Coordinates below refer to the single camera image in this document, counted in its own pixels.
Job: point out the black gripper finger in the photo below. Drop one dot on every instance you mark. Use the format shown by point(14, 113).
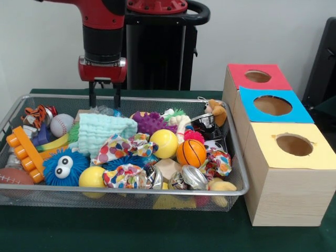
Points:
point(92, 94)
point(117, 94)

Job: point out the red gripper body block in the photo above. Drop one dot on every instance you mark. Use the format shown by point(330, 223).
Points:
point(102, 72)

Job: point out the mint green knitted cloth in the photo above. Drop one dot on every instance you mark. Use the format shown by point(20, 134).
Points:
point(105, 132)

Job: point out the colourful polka dot cloth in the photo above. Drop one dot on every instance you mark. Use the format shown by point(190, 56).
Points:
point(118, 148)

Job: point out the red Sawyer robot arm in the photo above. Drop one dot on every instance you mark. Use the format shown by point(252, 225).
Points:
point(102, 39)

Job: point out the clear mesh bin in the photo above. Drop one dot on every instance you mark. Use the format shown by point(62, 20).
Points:
point(131, 201)

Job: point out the wooden box with three holes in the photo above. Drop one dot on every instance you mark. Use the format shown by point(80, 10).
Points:
point(289, 194)

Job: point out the purple spiky ball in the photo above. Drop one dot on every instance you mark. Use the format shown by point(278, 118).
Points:
point(149, 122)

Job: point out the white baseball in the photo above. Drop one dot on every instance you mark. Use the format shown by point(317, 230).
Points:
point(62, 125)

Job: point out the yellow tennis ball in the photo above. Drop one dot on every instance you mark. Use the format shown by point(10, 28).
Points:
point(164, 143)

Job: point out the blue fuzzy toy with eyes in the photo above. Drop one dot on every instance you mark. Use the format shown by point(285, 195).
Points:
point(64, 167)

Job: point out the plain yellow ball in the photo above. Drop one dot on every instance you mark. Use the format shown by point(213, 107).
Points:
point(92, 177)

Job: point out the orange plastic building block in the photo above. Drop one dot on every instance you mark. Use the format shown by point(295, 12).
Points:
point(23, 152)

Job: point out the small orange basketball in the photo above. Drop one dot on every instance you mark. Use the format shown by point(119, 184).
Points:
point(191, 153)

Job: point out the small brown football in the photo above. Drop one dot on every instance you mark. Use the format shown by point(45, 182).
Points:
point(13, 177)

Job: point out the dark green table cloth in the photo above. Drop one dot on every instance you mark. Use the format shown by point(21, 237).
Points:
point(131, 231)

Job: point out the black office chair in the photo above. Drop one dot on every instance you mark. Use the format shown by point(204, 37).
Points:
point(323, 68)

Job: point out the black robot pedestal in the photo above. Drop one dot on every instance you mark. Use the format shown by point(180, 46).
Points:
point(157, 58)

